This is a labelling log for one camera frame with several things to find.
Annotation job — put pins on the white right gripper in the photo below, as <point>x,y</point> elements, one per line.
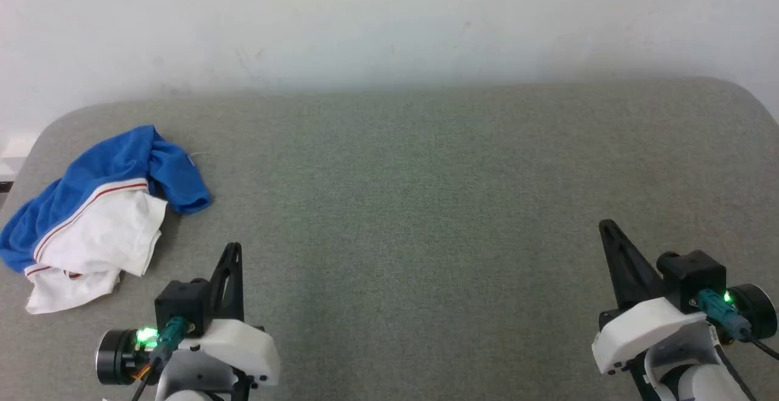
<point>633,328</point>

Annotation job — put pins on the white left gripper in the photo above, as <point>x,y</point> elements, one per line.
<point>243,346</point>

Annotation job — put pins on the blue white sports jersey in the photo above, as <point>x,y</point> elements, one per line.
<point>115,163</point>

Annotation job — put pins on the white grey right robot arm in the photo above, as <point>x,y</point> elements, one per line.
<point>700,376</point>

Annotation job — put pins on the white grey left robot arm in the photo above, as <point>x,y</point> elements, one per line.
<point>195,380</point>

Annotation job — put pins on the grey fabric sofa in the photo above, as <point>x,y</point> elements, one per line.
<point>426,206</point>

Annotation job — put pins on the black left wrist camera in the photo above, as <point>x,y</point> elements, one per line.
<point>179,303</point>

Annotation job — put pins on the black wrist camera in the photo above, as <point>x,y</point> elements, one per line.
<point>694,276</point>
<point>179,303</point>

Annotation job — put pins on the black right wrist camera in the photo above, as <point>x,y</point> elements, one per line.
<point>694,276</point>

